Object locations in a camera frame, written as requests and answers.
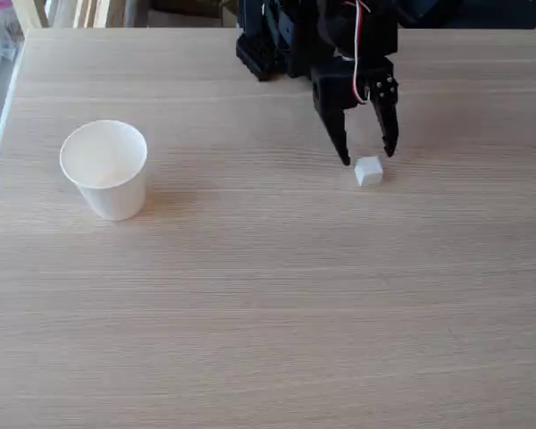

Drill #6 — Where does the white cube block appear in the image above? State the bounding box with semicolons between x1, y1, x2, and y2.
353;156;383;188

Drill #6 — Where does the dark background object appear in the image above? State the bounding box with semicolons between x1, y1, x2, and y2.
397;0;536;30

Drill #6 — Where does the brown cardboard box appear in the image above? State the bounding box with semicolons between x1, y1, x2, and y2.
147;0;241;29

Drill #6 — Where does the white paper cup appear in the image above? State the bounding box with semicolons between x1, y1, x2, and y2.
59;119;149;222

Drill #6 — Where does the red white gripper cable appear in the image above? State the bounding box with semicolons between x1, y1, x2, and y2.
339;0;373;106

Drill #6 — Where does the wooden chair frame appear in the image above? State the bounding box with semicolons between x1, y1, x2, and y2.
12;0;130;29

